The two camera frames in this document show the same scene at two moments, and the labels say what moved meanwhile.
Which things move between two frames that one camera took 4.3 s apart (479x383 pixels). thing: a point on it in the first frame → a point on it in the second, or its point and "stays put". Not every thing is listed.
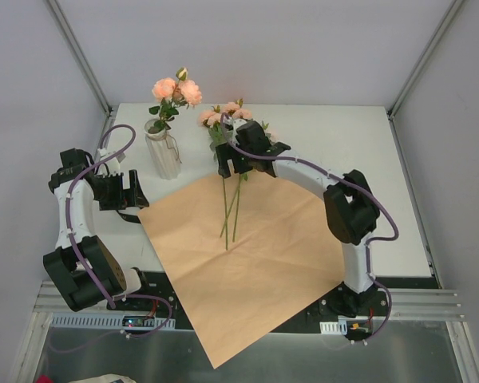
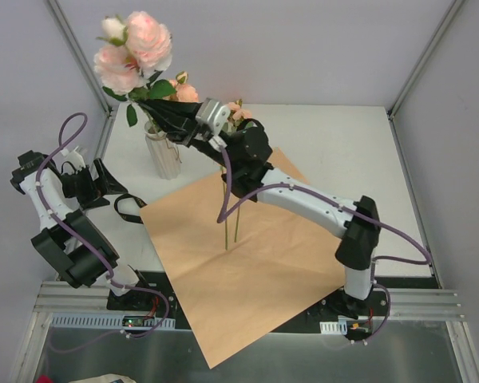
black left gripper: [124, 191] → [94, 182]
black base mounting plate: [158, 298] stays put
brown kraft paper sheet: [247, 257] stays put
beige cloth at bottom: [107, 378] stays put
